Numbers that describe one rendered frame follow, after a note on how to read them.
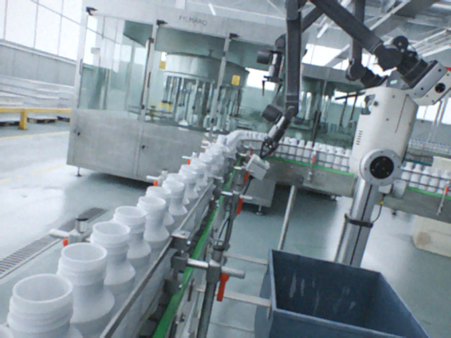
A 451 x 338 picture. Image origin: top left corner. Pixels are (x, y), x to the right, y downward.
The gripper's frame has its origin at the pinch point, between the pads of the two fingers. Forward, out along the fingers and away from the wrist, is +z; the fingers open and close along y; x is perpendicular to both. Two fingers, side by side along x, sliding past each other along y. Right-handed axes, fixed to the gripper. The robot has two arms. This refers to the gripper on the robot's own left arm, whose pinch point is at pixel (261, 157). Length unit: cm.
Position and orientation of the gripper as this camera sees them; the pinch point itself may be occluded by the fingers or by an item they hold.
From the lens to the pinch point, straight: 149.6
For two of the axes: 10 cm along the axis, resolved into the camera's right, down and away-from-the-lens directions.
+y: -0.9, 1.7, -9.8
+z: -5.3, 8.3, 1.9
